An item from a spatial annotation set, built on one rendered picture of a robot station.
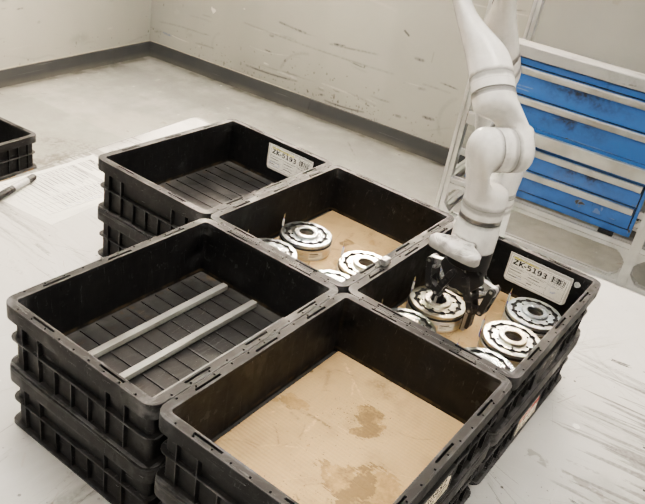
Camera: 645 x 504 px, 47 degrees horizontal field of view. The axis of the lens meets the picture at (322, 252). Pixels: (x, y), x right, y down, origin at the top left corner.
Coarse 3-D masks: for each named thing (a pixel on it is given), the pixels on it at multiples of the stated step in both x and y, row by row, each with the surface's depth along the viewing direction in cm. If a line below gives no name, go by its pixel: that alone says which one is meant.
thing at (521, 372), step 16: (448, 224) 145; (400, 256) 131; (544, 256) 139; (384, 272) 125; (576, 272) 136; (352, 288) 119; (592, 288) 132; (576, 304) 126; (560, 320) 121; (432, 336) 111; (544, 336) 116; (560, 336) 120; (464, 352) 109; (544, 352) 114; (496, 368) 107; (528, 368) 108; (512, 384) 106
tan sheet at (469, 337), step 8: (504, 296) 144; (496, 304) 141; (504, 304) 142; (488, 312) 138; (496, 312) 139; (480, 320) 136; (488, 320) 136; (496, 320) 136; (472, 328) 133; (448, 336) 130; (456, 336) 130; (464, 336) 130; (472, 336) 131; (464, 344) 128; (472, 344) 129
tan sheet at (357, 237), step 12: (324, 216) 161; (336, 216) 162; (336, 228) 157; (348, 228) 158; (360, 228) 159; (336, 240) 153; (348, 240) 154; (360, 240) 154; (372, 240) 155; (384, 240) 156; (336, 252) 148; (372, 252) 151; (384, 252) 152; (312, 264) 143; (324, 264) 144; (336, 264) 144
